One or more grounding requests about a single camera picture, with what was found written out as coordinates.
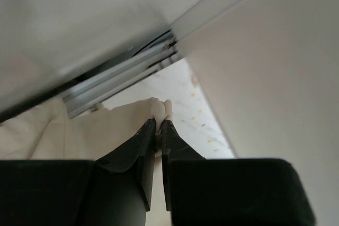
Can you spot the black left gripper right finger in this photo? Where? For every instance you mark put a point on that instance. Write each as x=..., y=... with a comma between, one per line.
x=251, y=191

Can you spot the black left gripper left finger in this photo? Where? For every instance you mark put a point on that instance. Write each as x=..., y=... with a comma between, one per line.
x=113, y=190

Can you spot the beige trousers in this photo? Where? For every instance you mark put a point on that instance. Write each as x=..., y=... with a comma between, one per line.
x=46, y=132

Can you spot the aluminium left frame rail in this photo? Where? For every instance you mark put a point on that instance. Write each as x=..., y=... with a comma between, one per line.
x=109, y=78

